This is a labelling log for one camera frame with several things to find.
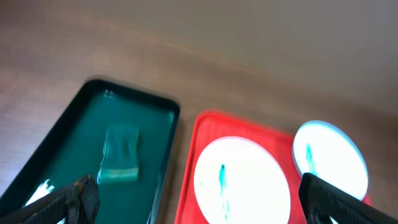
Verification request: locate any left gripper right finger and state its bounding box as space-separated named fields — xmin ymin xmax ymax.
xmin=298 ymin=173 xmax=397 ymax=224

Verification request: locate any black tray with green water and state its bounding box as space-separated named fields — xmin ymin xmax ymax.
xmin=1 ymin=79 xmax=180 ymax=223

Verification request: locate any light blue upper plate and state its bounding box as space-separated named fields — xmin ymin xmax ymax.
xmin=292 ymin=120 xmax=369 ymax=200

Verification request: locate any white plate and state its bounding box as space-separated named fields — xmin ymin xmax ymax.
xmin=193 ymin=136 xmax=291 ymax=224

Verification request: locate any green sponge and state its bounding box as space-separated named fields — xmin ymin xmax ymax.
xmin=97 ymin=124 xmax=139 ymax=184

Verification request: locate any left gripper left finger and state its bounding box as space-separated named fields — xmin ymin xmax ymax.
xmin=1 ymin=174 xmax=100 ymax=224

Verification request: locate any red plastic tray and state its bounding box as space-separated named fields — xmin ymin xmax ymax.
xmin=174 ymin=109 xmax=373 ymax=224

